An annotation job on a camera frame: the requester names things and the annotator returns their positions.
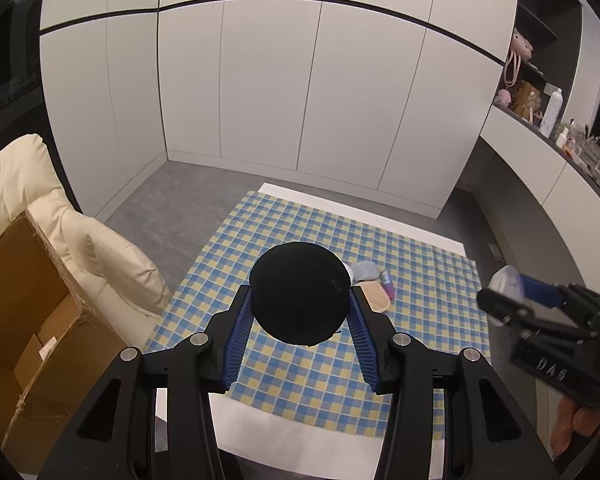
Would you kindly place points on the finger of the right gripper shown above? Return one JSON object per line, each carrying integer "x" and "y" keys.
{"x": 546, "y": 294}
{"x": 520, "y": 309}

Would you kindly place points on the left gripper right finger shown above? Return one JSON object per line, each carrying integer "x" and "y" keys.
{"x": 401, "y": 366}

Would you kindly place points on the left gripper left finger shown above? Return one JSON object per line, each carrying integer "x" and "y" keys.
{"x": 201, "y": 364}

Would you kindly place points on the frosted square plastic container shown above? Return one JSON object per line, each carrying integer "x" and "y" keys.
{"x": 508, "y": 282}

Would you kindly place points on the blue tube purple cap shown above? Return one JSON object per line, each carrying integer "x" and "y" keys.
{"x": 387, "y": 284}

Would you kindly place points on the black round puff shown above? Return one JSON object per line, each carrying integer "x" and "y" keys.
{"x": 300, "y": 293}

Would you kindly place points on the right hand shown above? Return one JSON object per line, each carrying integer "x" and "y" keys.
{"x": 573, "y": 419}

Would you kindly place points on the blue yellow checkered cloth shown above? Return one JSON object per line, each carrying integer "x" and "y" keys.
{"x": 300, "y": 361}

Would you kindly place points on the white curved counter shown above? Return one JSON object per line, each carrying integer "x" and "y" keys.
{"x": 568, "y": 198}

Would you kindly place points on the cream padded chair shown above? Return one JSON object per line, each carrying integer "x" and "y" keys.
{"x": 96, "y": 255}

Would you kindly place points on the brown cardboard box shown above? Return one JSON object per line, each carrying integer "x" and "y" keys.
{"x": 54, "y": 345}

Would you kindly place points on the white bottle on shelf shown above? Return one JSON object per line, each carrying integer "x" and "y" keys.
{"x": 550, "y": 115}

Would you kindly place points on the brown box on shelf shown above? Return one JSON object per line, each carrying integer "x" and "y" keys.
{"x": 526, "y": 100}

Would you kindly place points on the white wardrobe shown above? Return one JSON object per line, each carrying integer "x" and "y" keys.
{"x": 380, "y": 99}

